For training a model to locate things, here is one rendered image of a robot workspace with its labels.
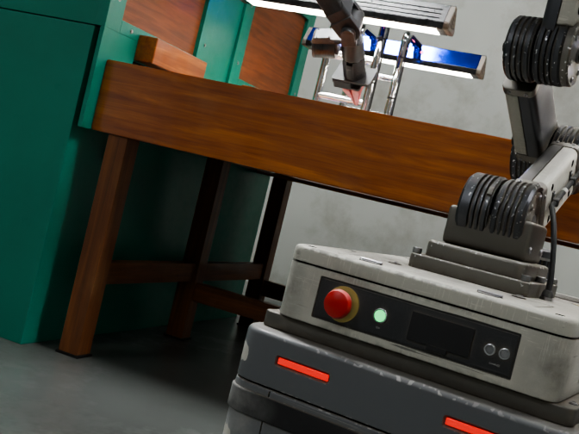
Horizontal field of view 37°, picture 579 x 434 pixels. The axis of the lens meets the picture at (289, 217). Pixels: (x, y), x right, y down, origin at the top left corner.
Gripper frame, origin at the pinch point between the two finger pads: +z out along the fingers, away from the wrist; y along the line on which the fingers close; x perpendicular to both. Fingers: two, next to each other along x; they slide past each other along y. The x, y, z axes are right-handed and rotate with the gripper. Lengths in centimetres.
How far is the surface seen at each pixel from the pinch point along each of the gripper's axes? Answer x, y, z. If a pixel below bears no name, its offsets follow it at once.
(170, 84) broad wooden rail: 23.0, 39.9, -14.4
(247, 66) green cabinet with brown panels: -47, 61, 37
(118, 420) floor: 99, 15, 9
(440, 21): -20.7, -15.8, -13.5
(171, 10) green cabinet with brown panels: -12, 61, -9
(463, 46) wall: -180, 21, 116
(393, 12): -21.3, -2.8, -13.6
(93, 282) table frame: 63, 49, 21
